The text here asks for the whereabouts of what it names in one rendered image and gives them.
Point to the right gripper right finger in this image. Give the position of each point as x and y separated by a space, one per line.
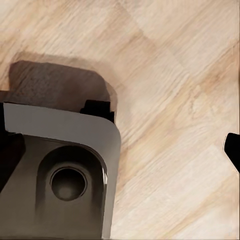
232 149

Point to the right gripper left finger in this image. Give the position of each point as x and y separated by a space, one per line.
12 149

